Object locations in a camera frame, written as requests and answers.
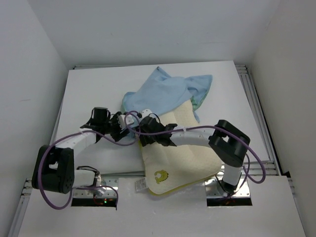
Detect blue green pillowcase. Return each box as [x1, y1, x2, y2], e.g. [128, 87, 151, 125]
[121, 67, 213, 122]

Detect cream yellow pillow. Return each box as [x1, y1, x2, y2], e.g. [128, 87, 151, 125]
[138, 100, 222, 196]

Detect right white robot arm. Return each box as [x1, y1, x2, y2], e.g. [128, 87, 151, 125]
[139, 116, 250, 195]

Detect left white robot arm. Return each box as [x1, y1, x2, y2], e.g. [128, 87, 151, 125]
[32, 107, 124, 194]

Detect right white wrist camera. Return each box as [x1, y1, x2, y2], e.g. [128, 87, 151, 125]
[141, 109, 152, 118]

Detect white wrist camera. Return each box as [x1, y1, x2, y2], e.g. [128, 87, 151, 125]
[141, 109, 152, 118]
[118, 115, 126, 130]

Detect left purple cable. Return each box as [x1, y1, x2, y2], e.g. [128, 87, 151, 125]
[38, 110, 146, 210]

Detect purple cable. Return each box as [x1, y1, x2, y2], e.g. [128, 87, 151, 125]
[38, 110, 146, 210]
[124, 111, 268, 198]

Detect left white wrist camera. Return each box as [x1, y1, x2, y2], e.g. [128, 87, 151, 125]
[118, 115, 126, 130]

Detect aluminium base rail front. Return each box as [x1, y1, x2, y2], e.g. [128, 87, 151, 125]
[73, 171, 251, 203]

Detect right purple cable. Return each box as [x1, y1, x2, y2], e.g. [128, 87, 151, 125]
[124, 111, 268, 198]

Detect aluminium frame rail right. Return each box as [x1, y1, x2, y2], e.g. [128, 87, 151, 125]
[236, 65, 282, 175]

